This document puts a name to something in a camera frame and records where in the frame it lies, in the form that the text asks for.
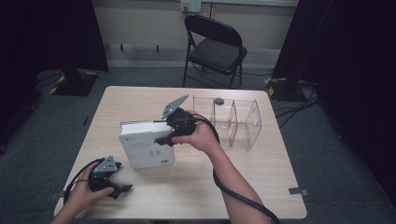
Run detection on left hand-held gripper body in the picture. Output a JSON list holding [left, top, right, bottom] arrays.
[[88, 155, 120, 192]]

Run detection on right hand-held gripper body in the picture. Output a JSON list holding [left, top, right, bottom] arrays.
[[161, 94, 198, 138]]

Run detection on white box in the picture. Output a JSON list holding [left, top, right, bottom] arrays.
[[118, 119, 176, 171]]

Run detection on clear acrylic book rack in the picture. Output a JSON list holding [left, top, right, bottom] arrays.
[[191, 94, 262, 150]]

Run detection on person's right hand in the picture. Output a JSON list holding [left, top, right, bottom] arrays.
[[171, 109, 220, 154]]

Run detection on person's left hand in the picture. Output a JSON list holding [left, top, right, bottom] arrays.
[[66, 163, 115, 216]]

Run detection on grey tape strip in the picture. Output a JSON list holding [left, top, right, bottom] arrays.
[[288, 187, 310, 197], [49, 190, 66, 201]]

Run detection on black folding chair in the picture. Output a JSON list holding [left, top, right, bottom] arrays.
[[181, 14, 248, 90]]

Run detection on black stand base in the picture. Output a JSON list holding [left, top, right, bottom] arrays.
[[264, 76, 312, 102], [49, 68, 100, 97]]

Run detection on black curtain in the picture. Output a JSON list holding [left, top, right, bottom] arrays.
[[272, 0, 396, 197], [0, 0, 110, 147]]

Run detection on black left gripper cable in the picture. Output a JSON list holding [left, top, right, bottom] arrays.
[[63, 158, 106, 206]]

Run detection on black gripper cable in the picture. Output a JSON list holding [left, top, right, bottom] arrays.
[[63, 158, 106, 206], [191, 113, 282, 224]]

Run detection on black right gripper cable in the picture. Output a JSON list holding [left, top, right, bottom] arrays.
[[191, 113, 282, 224]]

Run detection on white wall socket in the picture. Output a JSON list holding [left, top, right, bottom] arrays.
[[180, 0, 202, 13]]

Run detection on black floor cables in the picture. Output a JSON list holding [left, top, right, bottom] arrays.
[[274, 82, 321, 129]]

